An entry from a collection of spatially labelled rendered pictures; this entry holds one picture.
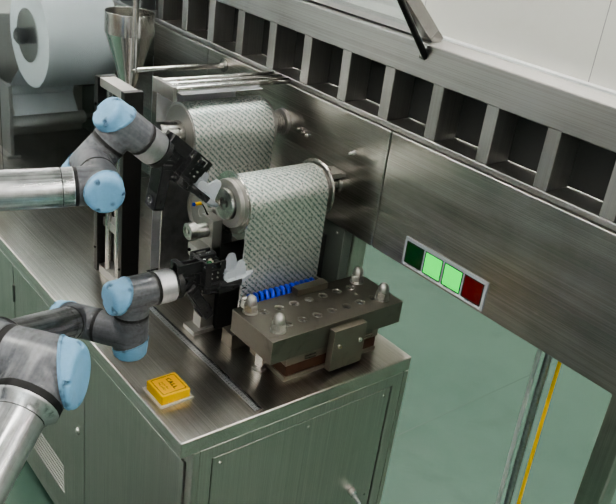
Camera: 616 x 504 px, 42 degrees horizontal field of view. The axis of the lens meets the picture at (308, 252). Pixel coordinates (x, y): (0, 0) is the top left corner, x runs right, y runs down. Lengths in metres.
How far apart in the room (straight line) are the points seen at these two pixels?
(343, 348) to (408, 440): 1.38
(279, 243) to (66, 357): 0.71
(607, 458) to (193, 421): 0.90
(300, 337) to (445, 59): 0.68
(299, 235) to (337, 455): 0.55
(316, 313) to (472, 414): 1.68
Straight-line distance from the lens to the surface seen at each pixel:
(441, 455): 3.20
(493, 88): 1.68
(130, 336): 1.75
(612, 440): 1.89
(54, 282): 2.21
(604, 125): 1.54
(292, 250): 1.94
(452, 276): 1.80
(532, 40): 4.50
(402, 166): 1.86
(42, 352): 1.38
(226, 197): 1.83
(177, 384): 1.78
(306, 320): 1.85
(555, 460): 3.37
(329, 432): 1.97
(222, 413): 1.75
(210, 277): 1.78
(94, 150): 1.64
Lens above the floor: 1.98
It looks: 26 degrees down
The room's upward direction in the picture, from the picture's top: 8 degrees clockwise
